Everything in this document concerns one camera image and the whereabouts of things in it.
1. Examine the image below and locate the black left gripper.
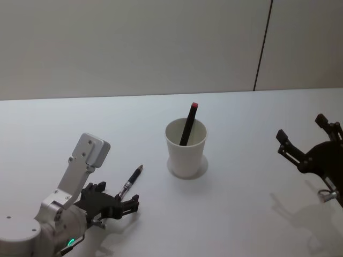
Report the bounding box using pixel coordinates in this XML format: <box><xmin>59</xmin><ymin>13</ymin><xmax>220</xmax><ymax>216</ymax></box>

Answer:
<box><xmin>73</xmin><ymin>182</ymin><xmax>140</xmax><ymax>221</ymax></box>

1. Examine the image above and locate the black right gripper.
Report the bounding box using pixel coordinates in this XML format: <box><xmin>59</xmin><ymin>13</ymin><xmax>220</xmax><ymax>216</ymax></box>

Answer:
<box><xmin>275</xmin><ymin>113</ymin><xmax>343</xmax><ymax>208</ymax></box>

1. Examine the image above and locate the black pen with clear barrel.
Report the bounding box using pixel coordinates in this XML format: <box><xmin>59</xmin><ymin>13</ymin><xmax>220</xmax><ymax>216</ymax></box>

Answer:
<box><xmin>117</xmin><ymin>164</ymin><xmax>144</xmax><ymax>200</ymax></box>

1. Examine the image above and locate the white paper cup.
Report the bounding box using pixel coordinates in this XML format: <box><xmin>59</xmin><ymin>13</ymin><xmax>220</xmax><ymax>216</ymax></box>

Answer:
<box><xmin>165</xmin><ymin>118</ymin><xmax>208</xmax><ymax>178</ymax></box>

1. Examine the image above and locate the black pen with red cap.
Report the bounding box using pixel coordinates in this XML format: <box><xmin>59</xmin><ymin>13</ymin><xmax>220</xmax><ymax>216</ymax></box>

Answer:
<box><xmin>179</xmin><ymin>102</ymin><xmax>199</xmax><ymax>147</ymax></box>

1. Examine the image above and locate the left gripper cable with plug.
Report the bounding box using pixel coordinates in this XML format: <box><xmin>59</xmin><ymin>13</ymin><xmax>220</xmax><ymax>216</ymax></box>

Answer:
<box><xmin>59</xmin><ymin>217</ymin><xmax>107</xmax><ymax>255</ymax></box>

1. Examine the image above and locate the gripper cable with plug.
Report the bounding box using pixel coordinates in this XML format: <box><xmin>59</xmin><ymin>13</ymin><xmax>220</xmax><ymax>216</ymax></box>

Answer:
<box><xmin>317</xmin><ymin>188</ymin><xmax>338</xmax><ymax>203</ymax></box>
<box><xmin>59</xmin><ymin>217</ymin><xmax>107</xmax><ymax>255</ymax></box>

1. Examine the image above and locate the right gripper cable with plug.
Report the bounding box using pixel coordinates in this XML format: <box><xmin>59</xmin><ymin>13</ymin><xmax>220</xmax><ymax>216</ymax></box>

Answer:
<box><xmin>317</xmin><ymin>188</ymin><xmax>338</xmax><ymax>203</ymax></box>

